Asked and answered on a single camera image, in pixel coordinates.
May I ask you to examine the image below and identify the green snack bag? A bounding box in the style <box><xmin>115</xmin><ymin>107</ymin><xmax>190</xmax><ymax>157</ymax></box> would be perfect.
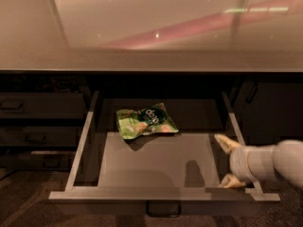
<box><xmin>116</xmin><ymin>103</ymin><xmax>179</xmax><ymax>140</ymax></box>

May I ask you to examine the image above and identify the dark grey cabinet door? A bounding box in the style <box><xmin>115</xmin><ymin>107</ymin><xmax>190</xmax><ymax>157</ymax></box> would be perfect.
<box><xmin>233</xmin><ymin>79</ymin><xmax>303</xmax><ymax>146</ymax></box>

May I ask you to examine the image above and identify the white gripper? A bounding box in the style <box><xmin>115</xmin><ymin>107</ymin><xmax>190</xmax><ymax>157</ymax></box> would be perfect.
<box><xmin>214</xmin><ymin>134</ymin><xmax>257</xmax><ymax>188</ymax></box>

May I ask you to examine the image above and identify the grey drawer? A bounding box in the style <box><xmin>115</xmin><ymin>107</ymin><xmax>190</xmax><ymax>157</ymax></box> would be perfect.
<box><xmin>0</xmin><ymin>151</ymin><xmax>75</xmax><ymax>171</ymax></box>
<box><xmin>0</xmin><ymin>127</ymin><xmax>82</xmax><ymax>147</ymax></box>
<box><xmin>0</xmin><ymin>93</ymin><xmax>86</xmax><ymax>119</ymax></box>
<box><xmin>49</xmin><ymin>92</ymin><xmax>280</xmax><ymax>218</ymax></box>

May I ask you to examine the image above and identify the dark item in left drawer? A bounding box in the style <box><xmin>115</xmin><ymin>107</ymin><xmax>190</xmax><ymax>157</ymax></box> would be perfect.
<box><xmin>51</xmin><ymin>78</ymin><xmax>76</xmax><ymax>93</ymax></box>

